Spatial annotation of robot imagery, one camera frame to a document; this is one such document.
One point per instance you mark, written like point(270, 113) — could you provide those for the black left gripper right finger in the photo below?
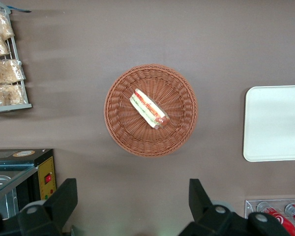
point(201, 204)

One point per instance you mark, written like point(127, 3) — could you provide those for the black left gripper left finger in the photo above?
point(61, 196)

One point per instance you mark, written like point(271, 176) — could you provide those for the beige plastic tray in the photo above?
point(273, 127)

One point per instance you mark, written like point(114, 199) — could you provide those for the clear acrylic bottle rack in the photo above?
point(250, 206)

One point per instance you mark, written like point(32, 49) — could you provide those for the black food warmer cabinet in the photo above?
point(19, 167)

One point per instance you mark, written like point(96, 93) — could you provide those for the round brown wicker basket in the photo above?
point(127, 127)

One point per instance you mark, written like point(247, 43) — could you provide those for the wrapped triangle sandwich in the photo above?
point(147, 109)

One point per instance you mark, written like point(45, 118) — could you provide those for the blue tape strip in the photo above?
point(20, 10)

